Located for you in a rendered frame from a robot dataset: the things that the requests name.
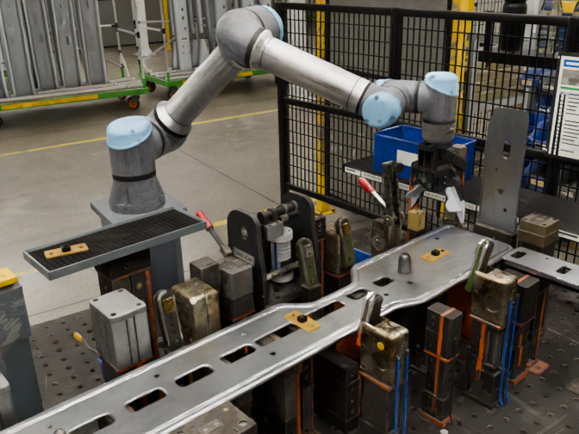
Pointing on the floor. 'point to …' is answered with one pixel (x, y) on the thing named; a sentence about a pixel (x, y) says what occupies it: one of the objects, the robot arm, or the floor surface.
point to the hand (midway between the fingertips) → (438, 214)
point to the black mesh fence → (417, 80)
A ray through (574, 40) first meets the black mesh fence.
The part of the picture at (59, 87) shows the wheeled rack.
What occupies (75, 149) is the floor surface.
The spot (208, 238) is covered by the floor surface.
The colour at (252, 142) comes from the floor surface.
